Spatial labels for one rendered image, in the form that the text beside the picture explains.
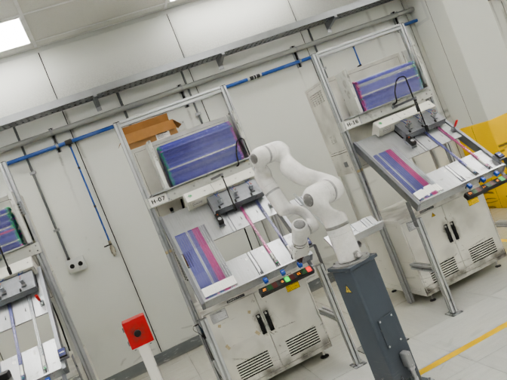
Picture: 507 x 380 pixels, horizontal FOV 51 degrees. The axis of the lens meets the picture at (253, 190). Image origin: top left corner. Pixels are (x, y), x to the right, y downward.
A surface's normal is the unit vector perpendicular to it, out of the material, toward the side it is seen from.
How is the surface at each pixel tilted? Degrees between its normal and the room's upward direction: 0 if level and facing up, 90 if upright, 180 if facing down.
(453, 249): 90
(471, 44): 90
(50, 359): 47
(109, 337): 90
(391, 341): 90
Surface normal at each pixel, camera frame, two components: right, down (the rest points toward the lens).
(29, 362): -0.07, -0.69
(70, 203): 0.25, -0.07
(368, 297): 0.46, -0.15
